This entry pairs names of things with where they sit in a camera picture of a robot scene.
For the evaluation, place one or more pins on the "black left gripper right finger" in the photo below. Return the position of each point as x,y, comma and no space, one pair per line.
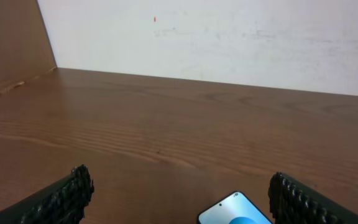
292,202

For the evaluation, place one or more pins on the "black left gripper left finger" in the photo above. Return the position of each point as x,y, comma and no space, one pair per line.
62,202

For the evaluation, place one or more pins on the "blue Samsung Galaxy smartphone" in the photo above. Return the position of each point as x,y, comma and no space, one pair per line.
234,208

